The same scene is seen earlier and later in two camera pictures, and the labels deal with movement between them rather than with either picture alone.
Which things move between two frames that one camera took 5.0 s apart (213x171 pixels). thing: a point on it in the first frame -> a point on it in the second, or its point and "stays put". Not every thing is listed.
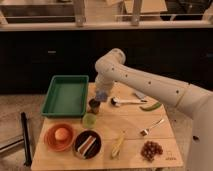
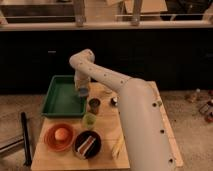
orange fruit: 61,134 stays put
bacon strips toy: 87,144 stays put
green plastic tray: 66,96 stays put
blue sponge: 101,96 -> 83,91
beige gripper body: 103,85 -> 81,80
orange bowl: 58,145 stays put
